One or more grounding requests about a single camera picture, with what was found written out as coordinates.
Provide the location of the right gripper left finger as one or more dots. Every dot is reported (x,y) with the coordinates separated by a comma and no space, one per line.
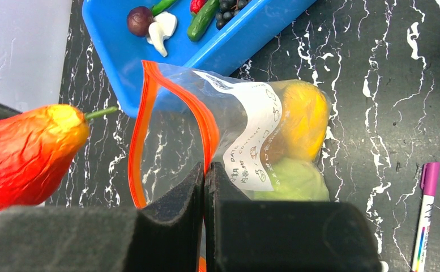
(164,236)

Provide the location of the dark red toy onion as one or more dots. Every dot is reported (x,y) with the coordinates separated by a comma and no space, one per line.
(138,21)

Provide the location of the yellow toy mango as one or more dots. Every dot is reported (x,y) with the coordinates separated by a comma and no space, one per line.
(306,113)

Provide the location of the green toy cabbage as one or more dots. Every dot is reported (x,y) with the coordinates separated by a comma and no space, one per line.
(294,180)

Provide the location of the brown toy potato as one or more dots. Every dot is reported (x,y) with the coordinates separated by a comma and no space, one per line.
(272,150)

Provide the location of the dark toy grapes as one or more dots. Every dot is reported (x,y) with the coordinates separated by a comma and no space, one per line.
(228,9)

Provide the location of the clear zip top bag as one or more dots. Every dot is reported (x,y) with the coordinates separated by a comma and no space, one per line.
(188,116)

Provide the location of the red toy chili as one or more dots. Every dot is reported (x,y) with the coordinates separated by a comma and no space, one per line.
(196,5)

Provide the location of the green toy cucumber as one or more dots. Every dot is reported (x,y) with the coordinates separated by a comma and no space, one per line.
(202,19)

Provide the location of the green toy bean pod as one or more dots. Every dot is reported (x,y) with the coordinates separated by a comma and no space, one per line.
(161,6)

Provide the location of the pink marker pen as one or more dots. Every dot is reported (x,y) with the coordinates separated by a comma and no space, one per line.
(428,185)

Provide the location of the red toy pepper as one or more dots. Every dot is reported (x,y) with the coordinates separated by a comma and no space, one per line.
(36,150)

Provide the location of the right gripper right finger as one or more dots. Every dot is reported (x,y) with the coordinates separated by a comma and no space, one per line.
(246,235)

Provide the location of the white toy mushroom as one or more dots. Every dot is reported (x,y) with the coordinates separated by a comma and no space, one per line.
(162,28)

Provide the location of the blue plastic bin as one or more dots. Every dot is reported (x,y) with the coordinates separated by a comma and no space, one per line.
(219,50)

